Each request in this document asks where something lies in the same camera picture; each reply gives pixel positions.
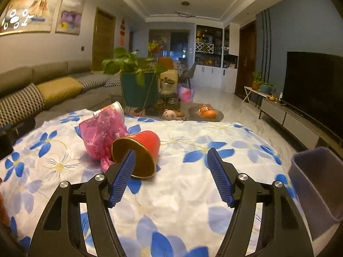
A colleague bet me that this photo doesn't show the grey television cabinet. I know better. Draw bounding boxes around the grey television cabinet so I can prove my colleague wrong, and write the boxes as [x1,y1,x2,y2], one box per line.
[259,98,322,153]

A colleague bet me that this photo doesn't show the large houndstooth cushion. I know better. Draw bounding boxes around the large houndstooth cushion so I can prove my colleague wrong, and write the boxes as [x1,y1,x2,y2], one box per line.
[0,83,45,126]

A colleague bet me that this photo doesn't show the purple wall painting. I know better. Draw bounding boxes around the purple wall painting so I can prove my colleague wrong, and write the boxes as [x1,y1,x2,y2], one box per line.
[55,0,86,35]

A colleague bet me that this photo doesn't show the pink plastic bag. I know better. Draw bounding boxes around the pink plastic bag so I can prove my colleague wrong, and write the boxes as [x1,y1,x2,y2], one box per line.
[78,108,129,173]

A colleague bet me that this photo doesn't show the white display cabinet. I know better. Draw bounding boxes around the white display cabinet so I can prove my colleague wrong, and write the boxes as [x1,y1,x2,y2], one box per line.
[194,24,239,93]

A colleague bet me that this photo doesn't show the blue floral bedsheet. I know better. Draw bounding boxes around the blue floral bedsheet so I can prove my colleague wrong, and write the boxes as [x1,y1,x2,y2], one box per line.
[0,108,314,257]

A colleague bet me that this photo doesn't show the glass jar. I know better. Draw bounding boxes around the glass jar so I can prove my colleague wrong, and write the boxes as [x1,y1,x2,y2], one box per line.
[159,70,179,97]

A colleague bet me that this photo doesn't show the orange chair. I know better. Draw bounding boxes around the orange chair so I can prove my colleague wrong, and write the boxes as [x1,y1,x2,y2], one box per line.
[158,57,174,70]

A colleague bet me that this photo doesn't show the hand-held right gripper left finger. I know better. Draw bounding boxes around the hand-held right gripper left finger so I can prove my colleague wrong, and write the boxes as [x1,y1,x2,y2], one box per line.
[27,149,136,257]

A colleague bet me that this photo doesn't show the yellow cushion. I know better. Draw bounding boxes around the yellow cushion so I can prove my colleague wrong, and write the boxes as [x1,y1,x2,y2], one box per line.
[36,77,83,110]

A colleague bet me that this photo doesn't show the sailboat wall painting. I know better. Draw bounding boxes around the sailboat wall painting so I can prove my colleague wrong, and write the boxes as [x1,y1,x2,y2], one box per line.
[0,0,62,36]

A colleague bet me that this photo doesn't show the grey dining chair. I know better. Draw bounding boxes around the grey dining chair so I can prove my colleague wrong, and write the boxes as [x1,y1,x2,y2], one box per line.
[179,62,196,87]

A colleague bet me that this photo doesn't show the dark round tray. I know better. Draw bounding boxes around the dark round tray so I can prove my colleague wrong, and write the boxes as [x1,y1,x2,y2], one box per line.
[188,105,224,121]

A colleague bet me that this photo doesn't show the grey plastic bin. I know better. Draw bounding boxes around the grey plastic bin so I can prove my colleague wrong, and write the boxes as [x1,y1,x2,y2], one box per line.
[289,147,343,243]

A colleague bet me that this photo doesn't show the black television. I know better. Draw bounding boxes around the black television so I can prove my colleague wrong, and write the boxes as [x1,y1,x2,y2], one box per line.
[281,51,343,140]

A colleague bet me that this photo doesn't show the white side table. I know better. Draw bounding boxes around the white side table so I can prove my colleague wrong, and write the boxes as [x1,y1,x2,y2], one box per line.
[243,86,271,105]

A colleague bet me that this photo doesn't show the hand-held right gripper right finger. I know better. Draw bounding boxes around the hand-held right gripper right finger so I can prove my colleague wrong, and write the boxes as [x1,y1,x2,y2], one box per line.
[208,148,314,257]

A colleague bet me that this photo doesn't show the potted plant in teal planter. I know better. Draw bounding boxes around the potted plant in teal planter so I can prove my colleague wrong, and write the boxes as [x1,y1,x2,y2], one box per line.
[101,48,168,113]

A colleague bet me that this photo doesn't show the grey sectional sofa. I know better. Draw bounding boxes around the grey sectional sofa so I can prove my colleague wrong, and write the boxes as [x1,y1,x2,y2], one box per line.
[0,60,121,129]

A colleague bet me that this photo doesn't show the yellow flowers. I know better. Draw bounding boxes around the yellow flowers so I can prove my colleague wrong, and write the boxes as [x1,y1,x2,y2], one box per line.
[147,41,162,57]

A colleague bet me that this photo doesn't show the pink shopping bag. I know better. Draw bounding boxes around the pink shopping bag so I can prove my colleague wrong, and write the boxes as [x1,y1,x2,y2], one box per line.
[178,86,194,103]

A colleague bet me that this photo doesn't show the dark wooden door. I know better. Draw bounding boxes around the dark wooden door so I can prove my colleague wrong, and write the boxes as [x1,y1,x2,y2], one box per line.
[235,20,257,99]

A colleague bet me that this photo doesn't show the light wooden door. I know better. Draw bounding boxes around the light wooden door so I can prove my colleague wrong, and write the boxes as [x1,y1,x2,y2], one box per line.
[92,7,116,72]

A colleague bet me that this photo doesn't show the red paper cup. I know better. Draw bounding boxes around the red paper cup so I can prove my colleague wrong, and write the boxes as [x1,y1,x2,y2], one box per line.
[111,130,161,179]

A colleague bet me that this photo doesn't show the small potted plants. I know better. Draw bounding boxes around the small potted plants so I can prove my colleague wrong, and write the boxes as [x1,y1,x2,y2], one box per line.
[252,72,275,94]

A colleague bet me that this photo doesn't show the oranges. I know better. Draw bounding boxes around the oranges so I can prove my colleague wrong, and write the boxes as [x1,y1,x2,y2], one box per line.
[200,106,217,119]

